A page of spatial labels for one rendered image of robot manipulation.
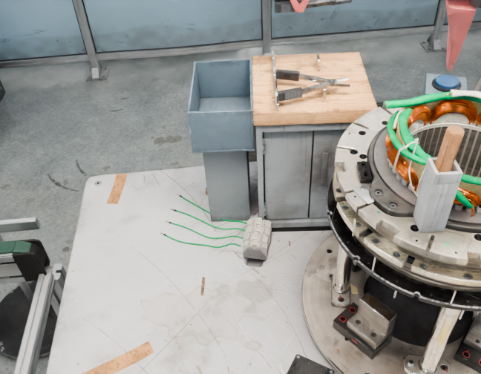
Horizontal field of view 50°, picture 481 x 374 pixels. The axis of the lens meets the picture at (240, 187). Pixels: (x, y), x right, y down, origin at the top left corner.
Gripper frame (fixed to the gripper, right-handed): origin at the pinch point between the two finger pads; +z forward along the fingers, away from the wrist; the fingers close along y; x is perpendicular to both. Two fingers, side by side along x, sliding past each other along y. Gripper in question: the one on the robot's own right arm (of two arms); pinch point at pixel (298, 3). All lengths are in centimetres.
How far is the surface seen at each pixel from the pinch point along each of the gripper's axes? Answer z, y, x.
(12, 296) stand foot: 116, -28, -100
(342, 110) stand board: 12.0, 13.7, 5.9
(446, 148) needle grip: -2.7, 42.0, 10.9
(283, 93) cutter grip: 9.1, 12.5, -3.4
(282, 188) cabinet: 29.2, 13.0, -3.7
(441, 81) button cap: 14.4, 3.3, 25.0
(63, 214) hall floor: 118, -70, -92
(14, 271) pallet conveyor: 47, 16, -60
